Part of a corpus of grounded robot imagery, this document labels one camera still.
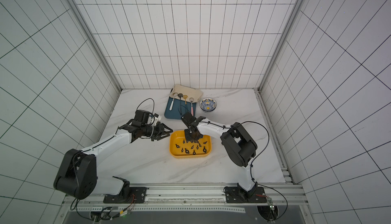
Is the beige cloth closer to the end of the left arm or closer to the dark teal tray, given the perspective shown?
the dark teal tray

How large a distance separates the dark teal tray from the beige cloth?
4 cm

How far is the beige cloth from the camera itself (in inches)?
45.6

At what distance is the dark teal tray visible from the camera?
1.06 metres
